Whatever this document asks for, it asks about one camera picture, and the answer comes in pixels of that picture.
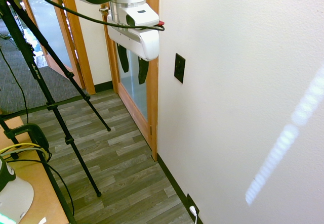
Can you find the black wall light switch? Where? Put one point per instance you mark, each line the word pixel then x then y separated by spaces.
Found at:
pixel 179 68

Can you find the black camera tripod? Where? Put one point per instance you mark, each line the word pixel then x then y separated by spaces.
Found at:
pixel 38 69

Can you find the white power plug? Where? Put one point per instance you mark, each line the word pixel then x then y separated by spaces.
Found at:
pixel 193 212

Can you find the black table clamp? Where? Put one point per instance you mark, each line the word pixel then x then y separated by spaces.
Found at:
pixel 35 135

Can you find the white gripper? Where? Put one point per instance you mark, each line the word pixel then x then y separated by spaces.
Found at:
pixel 136 41

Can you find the wooden glass door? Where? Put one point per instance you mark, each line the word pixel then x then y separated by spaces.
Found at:
pixel 134 82

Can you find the white plug in outlet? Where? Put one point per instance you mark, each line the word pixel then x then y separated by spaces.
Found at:
pixel 193 205

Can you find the wooden door frame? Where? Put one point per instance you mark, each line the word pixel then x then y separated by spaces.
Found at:
pixel 78 47

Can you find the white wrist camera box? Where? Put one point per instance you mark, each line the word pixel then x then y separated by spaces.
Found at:
pixel 136 14

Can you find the wooden framed glass partition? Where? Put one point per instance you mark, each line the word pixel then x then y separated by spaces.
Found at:
pixel 48 26

